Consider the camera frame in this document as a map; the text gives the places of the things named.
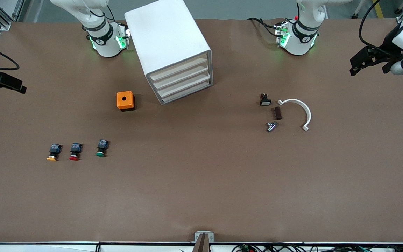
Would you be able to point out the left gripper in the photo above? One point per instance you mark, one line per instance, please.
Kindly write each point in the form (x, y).
(387, 46)

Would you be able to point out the green push button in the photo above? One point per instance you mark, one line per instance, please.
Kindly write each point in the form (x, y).
(101, 148)

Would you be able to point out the white plastic bin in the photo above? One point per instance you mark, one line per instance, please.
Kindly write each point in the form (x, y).
(184, 92)

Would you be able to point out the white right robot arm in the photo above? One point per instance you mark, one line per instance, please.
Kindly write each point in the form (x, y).
(103, 38)

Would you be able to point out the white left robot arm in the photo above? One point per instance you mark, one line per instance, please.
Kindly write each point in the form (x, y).
(301, 38)

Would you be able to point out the yellow push button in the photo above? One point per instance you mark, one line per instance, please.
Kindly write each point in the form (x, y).
(53, 152)

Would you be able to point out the red push button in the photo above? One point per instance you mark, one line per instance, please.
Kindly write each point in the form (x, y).
(75, 151)

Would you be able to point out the brown cylinder capacitor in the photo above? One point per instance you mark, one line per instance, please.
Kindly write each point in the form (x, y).
(277, 113)

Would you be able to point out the chrome tee pipe fitting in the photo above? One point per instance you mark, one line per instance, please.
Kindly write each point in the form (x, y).
(272, 126)

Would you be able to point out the white curved plastic bracket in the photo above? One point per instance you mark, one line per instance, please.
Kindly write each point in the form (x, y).
(304, 108)

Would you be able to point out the orange button enclosure box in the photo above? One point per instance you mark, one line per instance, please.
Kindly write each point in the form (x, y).
(124, 99)

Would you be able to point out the black rectangular white-faced switch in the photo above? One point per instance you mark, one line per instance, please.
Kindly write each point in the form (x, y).
(265, 100)

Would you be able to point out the grey metal mount bracket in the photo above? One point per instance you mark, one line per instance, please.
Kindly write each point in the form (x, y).
(198, 235)

